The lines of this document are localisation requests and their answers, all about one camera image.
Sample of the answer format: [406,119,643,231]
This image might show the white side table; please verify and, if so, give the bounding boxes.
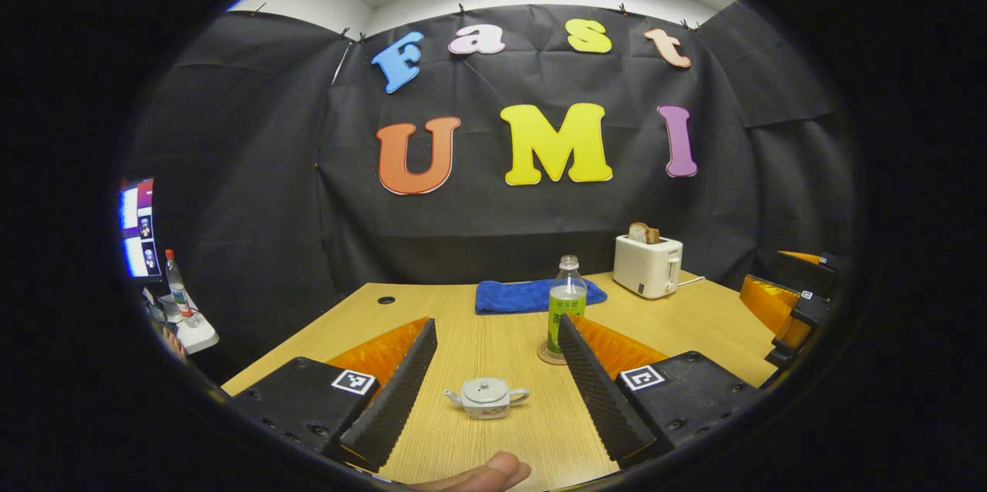
[147,288,221,356]

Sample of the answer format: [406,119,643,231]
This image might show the computer monitor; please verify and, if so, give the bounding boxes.
[118,177,163,279]

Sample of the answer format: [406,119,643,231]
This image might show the white toaster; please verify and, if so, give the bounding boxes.
[612,234,684,300]

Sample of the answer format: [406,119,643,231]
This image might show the green label water bottle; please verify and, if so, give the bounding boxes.
[546,254,588,358]

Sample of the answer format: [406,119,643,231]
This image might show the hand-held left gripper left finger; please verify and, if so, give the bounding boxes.
[224,317,439,473]

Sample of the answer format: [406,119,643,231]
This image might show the white ceramic teacup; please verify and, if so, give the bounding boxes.
[443,376,531,421]

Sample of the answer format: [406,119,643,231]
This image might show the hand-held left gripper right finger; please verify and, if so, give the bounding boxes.
[557,313,764,470]

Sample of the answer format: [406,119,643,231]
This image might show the blue towel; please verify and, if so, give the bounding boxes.
[474,278,608,315]

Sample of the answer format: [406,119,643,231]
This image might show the red cap plastic bottle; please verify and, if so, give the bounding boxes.
[163,248,195,319]

